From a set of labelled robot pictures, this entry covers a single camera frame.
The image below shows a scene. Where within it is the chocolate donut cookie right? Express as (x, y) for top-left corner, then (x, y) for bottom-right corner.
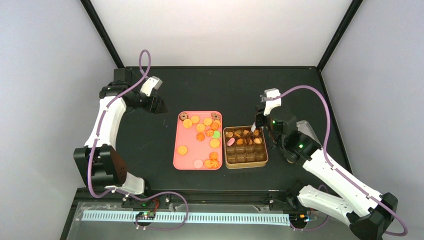
(210, 112), (222, 121)

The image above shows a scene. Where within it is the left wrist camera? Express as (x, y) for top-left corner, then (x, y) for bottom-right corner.
(140, 76), (163, 97)

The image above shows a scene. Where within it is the pink round cookie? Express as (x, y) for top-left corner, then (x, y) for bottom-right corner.
(226, 137), (236, 147)
(193, 159), (204, 169)

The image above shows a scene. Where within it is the orange swirl cookie bottom right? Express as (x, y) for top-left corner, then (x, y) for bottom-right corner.
(203, 159), (221, 169)

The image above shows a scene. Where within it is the pink plastic tray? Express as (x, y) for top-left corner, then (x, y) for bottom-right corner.
(173, 110), (223, 171)

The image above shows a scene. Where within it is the gold cookie tin box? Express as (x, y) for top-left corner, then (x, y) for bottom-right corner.
(223, 126), (269, 170)

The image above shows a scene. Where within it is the clear plastic tin lid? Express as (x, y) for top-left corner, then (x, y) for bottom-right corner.
(284, 120), (322, 165)

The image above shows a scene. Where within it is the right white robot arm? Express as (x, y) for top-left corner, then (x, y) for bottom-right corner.
(252, 105), (398, 240)

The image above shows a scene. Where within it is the chocolate donut cookie left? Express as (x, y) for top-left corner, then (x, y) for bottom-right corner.
(178, 112), (190, 121)

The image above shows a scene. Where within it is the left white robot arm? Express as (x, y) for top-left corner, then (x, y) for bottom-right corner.
(73, 75), (168, 198)

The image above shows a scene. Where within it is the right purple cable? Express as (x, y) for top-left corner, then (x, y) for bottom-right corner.
(261, 85), (409, 238)

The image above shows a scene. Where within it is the right circuit board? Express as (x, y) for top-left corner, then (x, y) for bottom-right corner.
(289, 214), (310, 223)

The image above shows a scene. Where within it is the white slotted cable rail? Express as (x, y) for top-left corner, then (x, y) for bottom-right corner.
(79, 210), (290, 226)

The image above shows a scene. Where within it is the circuit board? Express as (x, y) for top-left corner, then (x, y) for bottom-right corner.
(289, 214), (310, 223)
(135, 211), (156, 221)

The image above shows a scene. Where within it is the clear plastic sheet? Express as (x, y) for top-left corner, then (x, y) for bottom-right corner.
(67, 219), (356, 240)

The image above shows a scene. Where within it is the left circuit board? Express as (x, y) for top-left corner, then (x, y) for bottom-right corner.
(135, 211), (156, 221)

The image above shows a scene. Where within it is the green round cookie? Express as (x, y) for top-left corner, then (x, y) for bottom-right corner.
(212, 130), (221, 139)

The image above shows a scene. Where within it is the chocolate donut cookie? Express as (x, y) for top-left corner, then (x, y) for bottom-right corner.
(178, 112), (190, 121)
(210, 112), (222, 121)

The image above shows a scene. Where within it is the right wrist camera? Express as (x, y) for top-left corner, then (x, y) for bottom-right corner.
(260, 88), (282, 116)

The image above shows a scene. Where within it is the purple cable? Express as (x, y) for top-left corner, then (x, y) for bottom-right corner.
(261, 85), (409, 238)
(86, 49), (190, 233)

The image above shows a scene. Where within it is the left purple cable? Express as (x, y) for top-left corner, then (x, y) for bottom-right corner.
(86, 49), (190, 233)

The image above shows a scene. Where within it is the large round sugar cookie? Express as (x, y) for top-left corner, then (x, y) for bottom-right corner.
(209, 138), (221, 149)

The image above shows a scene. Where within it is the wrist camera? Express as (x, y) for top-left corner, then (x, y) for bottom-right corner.
(260, 88), (282, 116)
(140, 76), (163, 97)

